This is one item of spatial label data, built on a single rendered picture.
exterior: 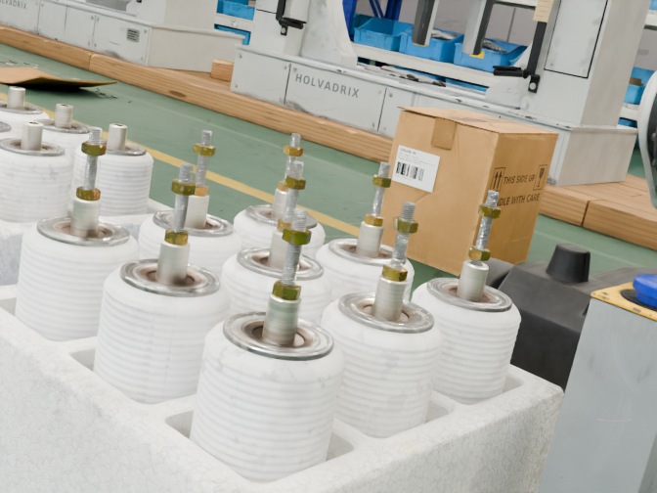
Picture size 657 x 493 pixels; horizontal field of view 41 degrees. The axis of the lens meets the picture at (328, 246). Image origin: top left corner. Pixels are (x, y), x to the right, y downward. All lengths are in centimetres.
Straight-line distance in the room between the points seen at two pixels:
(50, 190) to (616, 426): 67
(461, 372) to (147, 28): 334
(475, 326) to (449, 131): 108
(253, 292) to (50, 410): 18
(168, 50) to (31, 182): 302
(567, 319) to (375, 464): 47
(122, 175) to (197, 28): 304
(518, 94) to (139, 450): 251
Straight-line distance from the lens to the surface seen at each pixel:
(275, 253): 74
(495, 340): 75
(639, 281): 64
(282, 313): 58
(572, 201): 265
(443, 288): 78
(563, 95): 282
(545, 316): 105
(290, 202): 74
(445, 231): 180
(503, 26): 1013
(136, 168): 111
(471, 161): 177
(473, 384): 76
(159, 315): 64
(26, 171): 103
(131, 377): 66
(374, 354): 64
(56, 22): 452
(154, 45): 397
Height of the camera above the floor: 47
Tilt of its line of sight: 15 degrees down
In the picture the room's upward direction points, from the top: 11 degrees clockwise
